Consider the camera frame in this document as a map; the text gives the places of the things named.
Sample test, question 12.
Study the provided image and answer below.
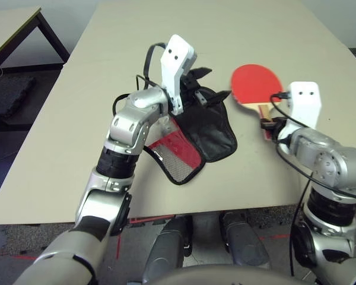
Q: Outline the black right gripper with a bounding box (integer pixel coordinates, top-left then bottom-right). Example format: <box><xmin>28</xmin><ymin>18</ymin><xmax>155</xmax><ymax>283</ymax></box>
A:
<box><xmin>259</xmin><ymin>116</ymin><xmax>289</xmax><ymax>141</ymax></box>

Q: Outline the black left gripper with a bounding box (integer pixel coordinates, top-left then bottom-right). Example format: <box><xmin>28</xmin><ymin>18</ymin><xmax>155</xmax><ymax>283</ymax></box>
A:
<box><xmin>180</xmin><ymin>67</ymin><xmax>233</xmax><ymax>106</ymax></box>

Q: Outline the red ping-pong paddle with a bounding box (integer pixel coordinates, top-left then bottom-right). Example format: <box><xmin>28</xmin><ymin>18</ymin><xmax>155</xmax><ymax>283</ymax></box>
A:
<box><xmin>230</xmin><ymin>63</ymin><xmax>285</xmax><ymax>140</ymax></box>

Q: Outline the red black paddle case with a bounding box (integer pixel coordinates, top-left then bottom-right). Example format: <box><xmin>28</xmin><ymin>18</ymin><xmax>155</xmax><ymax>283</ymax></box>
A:
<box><xmin>142</xmin><ymin>85</ymin><xmax>237</xmax><ymax>186</ymax></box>

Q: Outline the grey right robot leg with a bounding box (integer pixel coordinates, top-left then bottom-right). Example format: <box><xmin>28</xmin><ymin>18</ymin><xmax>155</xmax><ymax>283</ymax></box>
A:
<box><xmin>219</xmin><ymin>212</ymin><xmax>271</xmax><ymax>270</ymax></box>

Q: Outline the grey robot leg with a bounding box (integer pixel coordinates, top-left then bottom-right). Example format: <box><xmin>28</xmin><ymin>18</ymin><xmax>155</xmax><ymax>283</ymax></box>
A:
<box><xmin>219</xmin><ymin>212</ymin><xmax>271</xmax><ymax>270</ymax></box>
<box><xmin>142</xmin><ymin>216</ymin><xmax>193</xmax><ymax>283</ymax></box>

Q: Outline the grey robot torso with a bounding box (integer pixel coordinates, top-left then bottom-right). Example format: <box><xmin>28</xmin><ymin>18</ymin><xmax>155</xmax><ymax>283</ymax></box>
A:
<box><xmin>127</xmin><ymin>265</ymin><xmax>318</xmax><ymax>285</ymax></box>

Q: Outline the grey left robot leg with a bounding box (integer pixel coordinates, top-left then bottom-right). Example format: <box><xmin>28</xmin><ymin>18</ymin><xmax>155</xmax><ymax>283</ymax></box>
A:
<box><xmin>142</xmin><ymin>216</ymin><xmax>193</xmax><ymax>283</ymax></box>

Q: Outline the black foam floor mat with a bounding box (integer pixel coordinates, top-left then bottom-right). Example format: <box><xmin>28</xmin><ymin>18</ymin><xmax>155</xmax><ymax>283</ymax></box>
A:
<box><xmin>0</xmin><ymin>75</ymin><xmax>37</xmax><ymax>118</ymax></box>

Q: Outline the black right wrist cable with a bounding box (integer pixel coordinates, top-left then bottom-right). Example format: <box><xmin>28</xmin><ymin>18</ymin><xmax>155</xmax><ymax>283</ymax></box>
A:
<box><xmin>269</xmin><ymin>91</ymin><xmax>356</xmax><ymax>277</ymax></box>

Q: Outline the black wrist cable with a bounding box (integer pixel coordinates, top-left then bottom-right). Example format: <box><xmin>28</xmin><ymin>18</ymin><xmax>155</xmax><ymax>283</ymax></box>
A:
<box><xmin>269</xmin><ymin>91</ymin><xmax>356</xmax><ymax>277</ymax></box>
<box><xmin>112</xmin><ymin>43</ymin><xmax>169</xmax><ymax>118</ymax></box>

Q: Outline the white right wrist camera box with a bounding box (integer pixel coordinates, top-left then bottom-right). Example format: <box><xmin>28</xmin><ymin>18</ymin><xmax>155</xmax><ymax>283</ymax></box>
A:
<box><xmin>286</xmin><ymin>82</ymin><xmax>320</xmax><ymax>130</ymax></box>

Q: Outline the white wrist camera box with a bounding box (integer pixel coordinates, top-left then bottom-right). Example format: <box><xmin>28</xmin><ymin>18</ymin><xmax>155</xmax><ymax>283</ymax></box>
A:
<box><xmin>286</xmin><ymin>82</ymin><xmax>320</xmax><ymax>130</ymax></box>
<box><xmin>160</xmin><ymin>34</ymin><xmax>198</xmax><ymax>115</ymax></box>

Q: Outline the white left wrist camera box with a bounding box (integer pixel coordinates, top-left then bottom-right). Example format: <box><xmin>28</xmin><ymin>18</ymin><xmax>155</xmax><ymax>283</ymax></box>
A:
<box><xmin>160</xmin><ymin>34</ymin><xmax>198</xmax><ymax>115</ymax></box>

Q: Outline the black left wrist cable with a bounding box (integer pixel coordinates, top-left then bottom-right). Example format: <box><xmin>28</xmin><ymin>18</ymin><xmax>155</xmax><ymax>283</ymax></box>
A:
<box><xmin>112</xmin><ymin>43</ymin><xmax>169</xmax><ymax>118</ymax></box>

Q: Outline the beige side table black frame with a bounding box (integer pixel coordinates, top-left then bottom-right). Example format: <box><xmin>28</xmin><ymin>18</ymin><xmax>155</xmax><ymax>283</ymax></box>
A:
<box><xmin>0</xmin><ymin>6</ymin><xmax>71</xmax><ymax>74</ymax></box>

